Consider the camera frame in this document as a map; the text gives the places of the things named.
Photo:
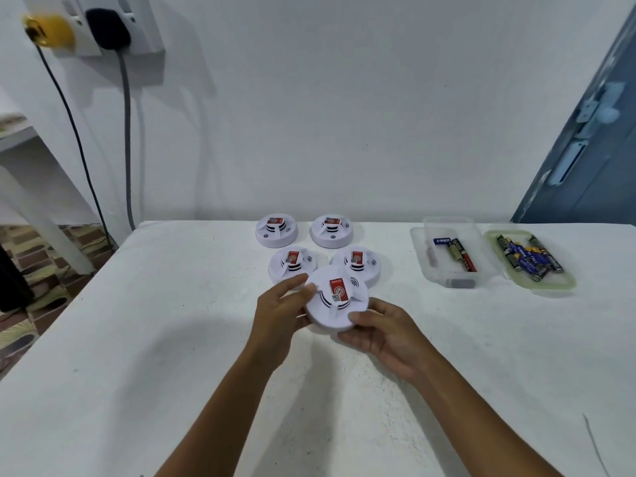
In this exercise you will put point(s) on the white door lock plate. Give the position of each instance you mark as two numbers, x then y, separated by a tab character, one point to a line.
567	162

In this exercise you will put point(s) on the white round smoke detector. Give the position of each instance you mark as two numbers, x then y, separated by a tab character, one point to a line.
360	265
332	233
338	312
276	233
293	265

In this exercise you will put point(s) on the clear lid with green rim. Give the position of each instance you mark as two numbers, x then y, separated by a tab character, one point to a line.
566	283

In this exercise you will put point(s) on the person's right hand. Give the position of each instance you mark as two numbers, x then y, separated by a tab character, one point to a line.
397	342

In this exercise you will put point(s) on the person's right thumb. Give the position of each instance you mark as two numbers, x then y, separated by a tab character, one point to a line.
365	319

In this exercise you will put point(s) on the white side table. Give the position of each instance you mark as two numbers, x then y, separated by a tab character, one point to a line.
30	193

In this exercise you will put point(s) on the pile of blue black batteries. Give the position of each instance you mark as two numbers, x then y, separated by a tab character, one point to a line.
529	258

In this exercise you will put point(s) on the blue door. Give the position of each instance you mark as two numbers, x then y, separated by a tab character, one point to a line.
596	168

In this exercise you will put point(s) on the person's left forearm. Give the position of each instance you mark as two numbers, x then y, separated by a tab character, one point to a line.
223	417

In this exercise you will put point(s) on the clear plastic container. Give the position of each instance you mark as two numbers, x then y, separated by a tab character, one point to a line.
447	263

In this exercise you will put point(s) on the black plug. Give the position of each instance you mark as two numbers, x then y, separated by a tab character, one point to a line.
108	28

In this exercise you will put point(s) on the person's right forearm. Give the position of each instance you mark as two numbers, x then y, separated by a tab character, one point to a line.
477	427

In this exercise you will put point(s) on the yellow plug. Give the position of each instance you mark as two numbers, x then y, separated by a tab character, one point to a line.
49	30

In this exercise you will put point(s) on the blue battery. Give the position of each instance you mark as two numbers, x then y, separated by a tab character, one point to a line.
443	241

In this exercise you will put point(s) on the person's left thumb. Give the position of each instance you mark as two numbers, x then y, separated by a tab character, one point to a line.
304	293

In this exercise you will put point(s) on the gold black battery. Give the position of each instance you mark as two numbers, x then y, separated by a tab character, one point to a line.
456	250

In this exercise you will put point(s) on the grey battery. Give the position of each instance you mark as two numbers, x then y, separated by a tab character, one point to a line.
459	283

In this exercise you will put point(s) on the red black battery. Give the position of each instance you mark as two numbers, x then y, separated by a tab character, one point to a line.
467	258

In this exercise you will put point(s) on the black object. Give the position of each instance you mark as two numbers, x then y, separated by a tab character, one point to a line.
12	283

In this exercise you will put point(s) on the person's left hand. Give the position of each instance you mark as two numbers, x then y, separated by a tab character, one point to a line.
271	322

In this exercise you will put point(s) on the white wall power socket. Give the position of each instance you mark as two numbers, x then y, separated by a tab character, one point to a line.
144	24

